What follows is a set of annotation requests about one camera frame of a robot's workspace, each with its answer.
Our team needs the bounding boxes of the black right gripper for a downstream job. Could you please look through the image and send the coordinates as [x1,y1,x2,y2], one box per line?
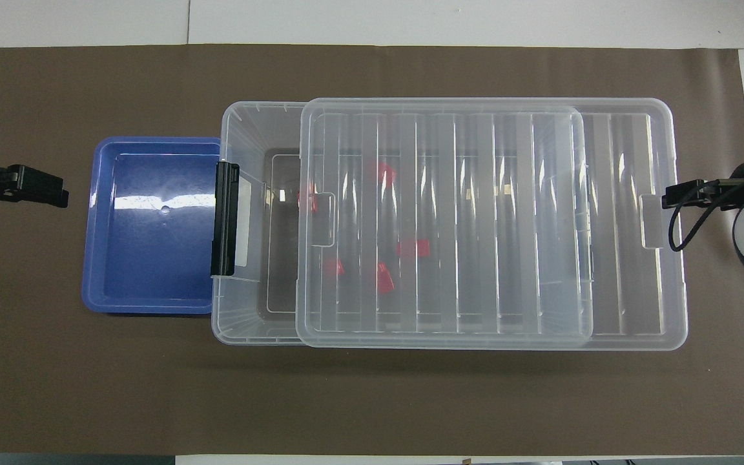
[661,157,744,211]

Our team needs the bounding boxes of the clear ribbed plastic lid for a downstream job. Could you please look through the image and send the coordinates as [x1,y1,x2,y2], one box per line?
[296,97,689,351]

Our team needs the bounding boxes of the blue plastic tray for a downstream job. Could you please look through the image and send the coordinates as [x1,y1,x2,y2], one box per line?
[81,136,224,315]

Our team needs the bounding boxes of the clear plastic storage box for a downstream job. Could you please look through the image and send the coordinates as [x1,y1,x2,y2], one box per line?
[211,100,595,346]

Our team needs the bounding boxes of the brown paper table mat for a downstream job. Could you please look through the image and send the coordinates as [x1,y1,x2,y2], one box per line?
[0,44,744,456]

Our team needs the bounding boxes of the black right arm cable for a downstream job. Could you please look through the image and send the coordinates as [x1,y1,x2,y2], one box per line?
[668,171,744,253]

